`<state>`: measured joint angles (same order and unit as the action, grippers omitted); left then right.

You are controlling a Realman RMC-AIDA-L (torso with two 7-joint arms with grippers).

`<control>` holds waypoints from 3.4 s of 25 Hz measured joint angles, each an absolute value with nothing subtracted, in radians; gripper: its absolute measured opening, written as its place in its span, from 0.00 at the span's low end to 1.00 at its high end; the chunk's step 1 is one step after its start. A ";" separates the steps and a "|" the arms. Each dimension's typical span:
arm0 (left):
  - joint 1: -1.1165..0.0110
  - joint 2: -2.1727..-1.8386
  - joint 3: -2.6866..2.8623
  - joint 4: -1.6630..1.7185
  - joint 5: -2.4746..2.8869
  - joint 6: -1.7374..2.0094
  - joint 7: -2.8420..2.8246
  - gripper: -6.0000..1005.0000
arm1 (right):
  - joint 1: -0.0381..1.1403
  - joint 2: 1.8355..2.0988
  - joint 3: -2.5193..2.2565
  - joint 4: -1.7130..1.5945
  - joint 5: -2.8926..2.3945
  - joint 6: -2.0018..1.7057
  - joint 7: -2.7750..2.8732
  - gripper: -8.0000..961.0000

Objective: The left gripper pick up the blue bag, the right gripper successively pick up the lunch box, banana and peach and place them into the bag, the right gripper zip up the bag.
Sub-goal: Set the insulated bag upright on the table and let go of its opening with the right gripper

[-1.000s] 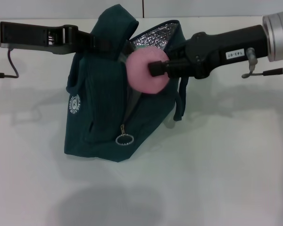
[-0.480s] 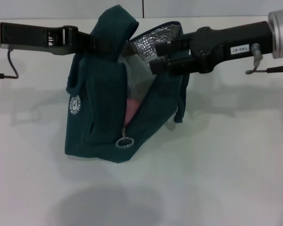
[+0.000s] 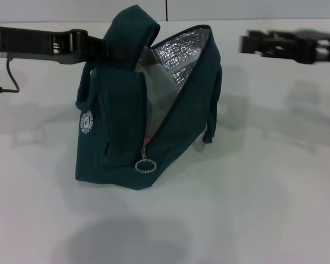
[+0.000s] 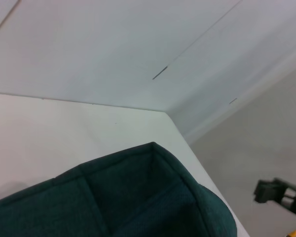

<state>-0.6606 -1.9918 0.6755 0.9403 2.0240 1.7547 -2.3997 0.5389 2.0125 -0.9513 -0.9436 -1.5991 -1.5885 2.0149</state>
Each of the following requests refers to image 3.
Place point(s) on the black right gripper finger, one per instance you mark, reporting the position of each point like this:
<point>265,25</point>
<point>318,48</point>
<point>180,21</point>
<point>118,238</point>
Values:
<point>259,48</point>
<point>264,35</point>

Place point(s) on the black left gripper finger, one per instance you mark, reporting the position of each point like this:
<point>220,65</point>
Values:
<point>112,50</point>

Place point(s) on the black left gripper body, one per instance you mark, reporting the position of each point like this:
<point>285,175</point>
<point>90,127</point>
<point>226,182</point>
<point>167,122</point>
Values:
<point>27,42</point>

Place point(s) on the pink peach toy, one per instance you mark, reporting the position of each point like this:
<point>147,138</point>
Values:
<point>149,139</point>

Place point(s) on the dark teal insulated lunch bag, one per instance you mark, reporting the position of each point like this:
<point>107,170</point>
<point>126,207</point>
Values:
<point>112,123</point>

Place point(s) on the thin dark vertical strip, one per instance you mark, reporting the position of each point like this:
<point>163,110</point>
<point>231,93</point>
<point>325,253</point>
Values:
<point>166,9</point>

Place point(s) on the clear plastic blue-rimmed food container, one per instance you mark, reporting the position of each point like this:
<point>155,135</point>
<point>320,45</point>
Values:
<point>159,85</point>

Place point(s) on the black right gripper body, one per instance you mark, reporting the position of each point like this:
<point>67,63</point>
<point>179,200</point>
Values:
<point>308,46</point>

